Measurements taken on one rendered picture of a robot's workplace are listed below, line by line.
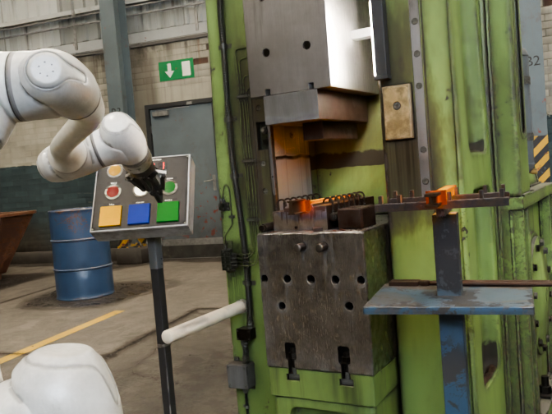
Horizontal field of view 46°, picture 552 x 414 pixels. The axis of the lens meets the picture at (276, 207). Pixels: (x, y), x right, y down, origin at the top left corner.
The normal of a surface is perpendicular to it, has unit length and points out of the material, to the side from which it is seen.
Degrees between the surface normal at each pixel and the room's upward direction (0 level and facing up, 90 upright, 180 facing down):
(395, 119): 90
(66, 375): 61
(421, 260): 90
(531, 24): 90
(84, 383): 69
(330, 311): 90
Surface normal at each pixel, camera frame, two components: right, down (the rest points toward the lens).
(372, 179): -0.50, 0.09
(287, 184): 0.87, -0.04
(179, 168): -0.11, -0.44
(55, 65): 0.12, -0.08
